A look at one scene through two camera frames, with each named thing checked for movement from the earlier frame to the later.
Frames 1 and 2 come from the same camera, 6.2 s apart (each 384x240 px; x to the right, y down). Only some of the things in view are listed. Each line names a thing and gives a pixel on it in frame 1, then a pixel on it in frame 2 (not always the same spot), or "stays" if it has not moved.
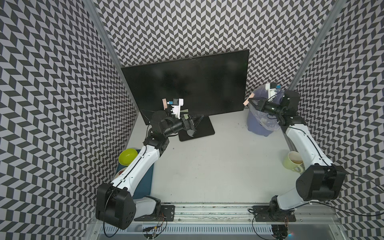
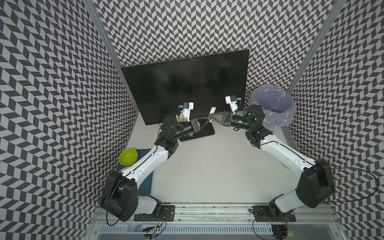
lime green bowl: (127, 156) stays
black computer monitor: (208, 84) stays
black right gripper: (260, 103) to (225, 114)
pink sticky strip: (164, 103) to (212, 110)
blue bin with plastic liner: (258, 122) stays
